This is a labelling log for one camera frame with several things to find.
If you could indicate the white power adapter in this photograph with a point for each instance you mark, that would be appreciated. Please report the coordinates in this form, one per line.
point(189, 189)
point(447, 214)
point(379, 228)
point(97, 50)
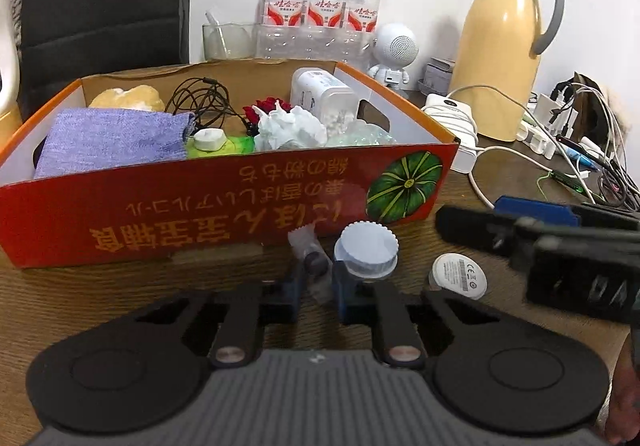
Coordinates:
point(450, 108)

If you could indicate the red cardboard box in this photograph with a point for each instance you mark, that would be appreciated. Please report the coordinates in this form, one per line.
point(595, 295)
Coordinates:
point(200, 206)

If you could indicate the brown bag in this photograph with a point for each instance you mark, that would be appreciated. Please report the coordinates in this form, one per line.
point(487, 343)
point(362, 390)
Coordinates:
point(615, 100)

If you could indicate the small clear plastic packet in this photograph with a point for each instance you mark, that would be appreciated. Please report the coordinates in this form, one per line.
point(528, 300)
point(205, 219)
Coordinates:
point(312, 263)

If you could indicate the clear water bottle red label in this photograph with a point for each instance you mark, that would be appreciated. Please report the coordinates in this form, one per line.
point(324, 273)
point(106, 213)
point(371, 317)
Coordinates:
point(324, 10)
point(361, 15)
point(282, 10)

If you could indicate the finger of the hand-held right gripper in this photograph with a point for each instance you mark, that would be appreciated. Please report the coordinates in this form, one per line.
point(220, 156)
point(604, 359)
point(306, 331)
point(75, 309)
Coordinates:
point(470, 226)
point(530, 211)

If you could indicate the translucent plastic container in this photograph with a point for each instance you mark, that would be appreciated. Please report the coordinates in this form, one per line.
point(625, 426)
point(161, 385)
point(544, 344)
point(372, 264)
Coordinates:
point(320, 93)

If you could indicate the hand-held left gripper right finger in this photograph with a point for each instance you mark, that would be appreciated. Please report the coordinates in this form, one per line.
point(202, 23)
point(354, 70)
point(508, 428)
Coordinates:
point(345, 296)

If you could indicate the white robot-shaped speaker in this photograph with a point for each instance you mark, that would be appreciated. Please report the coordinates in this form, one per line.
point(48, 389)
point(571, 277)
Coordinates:
point(397, 43)

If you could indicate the grey knitted cloth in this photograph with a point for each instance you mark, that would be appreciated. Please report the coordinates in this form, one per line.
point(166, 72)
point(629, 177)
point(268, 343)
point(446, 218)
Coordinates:
point(16, 0)

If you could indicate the blue pen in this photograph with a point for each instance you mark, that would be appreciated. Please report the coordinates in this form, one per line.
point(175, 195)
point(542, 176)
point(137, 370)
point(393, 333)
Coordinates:
point(582, 158)

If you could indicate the white ribbed bottle cap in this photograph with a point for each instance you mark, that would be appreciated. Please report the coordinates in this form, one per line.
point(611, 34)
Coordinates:
point(365, 246)

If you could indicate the yellow white plush toy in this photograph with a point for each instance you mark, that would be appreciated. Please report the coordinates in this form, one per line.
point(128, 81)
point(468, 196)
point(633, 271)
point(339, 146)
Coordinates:
point(130, 98)

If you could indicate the black chair back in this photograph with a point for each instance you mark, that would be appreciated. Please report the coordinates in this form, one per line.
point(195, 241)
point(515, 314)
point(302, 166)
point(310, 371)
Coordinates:
point(110, 0)

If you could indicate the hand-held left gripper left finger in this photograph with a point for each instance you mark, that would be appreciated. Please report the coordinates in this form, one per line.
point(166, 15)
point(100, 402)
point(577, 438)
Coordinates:
point(295, 288)

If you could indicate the yellow thermos jug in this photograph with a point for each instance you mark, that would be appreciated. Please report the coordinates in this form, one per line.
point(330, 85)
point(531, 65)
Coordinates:
point(495, 50)

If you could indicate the green bottle white cap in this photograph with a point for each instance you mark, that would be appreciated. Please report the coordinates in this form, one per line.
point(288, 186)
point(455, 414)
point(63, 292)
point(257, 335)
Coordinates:
point(235, 145)

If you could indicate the white round puck device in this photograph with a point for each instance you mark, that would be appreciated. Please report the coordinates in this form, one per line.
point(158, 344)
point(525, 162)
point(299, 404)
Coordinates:
point(457, 276)

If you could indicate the white power strip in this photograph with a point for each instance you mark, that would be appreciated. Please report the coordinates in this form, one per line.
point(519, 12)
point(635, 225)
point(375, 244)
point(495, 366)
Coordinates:
point(542, 138)

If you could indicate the white tissue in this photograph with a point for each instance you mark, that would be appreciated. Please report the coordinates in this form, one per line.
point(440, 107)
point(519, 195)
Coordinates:
point(290, 130)

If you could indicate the person's right forearm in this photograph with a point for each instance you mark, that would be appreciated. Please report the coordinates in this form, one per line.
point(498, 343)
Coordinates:
point(625, 391)

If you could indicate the clear crinkled plastic bag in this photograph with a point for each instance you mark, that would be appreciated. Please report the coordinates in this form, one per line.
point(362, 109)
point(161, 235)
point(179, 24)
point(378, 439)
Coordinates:
point(362, 134)

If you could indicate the red fabric rose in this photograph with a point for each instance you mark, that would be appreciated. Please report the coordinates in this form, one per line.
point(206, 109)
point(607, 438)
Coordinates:
point(267, 106)

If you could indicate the small grey box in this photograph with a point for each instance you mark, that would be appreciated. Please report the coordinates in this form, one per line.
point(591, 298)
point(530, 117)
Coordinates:
point(437, 75)

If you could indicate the clear glass cup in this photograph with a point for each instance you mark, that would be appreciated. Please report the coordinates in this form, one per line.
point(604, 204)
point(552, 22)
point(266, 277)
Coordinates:
point(237, 43)

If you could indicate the white plastic spoon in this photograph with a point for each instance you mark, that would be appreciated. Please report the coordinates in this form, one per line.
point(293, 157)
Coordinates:
point(217, 33)

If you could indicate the white detergent jug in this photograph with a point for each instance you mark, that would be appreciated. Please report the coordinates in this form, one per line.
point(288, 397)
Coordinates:
point(6, 50)

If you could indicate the purple knitted pouch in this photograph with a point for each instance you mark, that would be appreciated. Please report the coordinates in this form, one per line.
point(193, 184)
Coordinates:
point(110, 140)

